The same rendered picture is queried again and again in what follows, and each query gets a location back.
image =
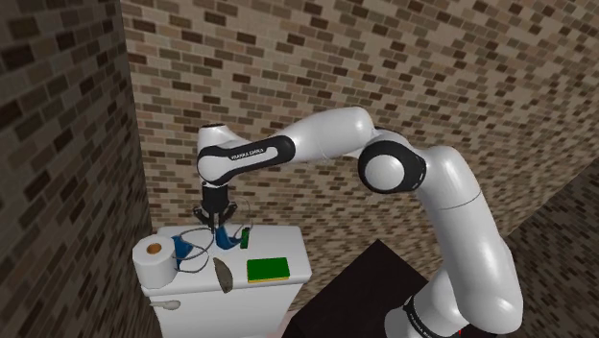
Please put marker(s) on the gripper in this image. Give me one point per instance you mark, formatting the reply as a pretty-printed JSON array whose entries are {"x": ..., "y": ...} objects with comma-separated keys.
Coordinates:
[{"x": 215, "y": 197}]

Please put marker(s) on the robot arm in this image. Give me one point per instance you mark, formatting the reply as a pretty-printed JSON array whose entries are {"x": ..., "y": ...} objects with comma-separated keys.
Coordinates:
[{"x": 468, "y": 234}]

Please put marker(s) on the grey-brown oval stone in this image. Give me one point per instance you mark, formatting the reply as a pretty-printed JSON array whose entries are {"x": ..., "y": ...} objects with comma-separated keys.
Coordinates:
[{"x": 223, "y": 276}]

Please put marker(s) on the green sponge with yellow base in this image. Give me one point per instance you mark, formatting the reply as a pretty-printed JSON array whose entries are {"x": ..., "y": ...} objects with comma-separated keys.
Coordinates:
[{"x": 267, "y": 269}]

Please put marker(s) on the white toilet paper roll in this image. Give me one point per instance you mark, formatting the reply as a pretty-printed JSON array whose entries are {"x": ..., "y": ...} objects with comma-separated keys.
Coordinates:
[{"x": 152, "y": 267}]

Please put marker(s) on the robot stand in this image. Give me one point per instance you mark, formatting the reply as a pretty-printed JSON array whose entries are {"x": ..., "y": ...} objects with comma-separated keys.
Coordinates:
[{"x": 355, "y": 290}]

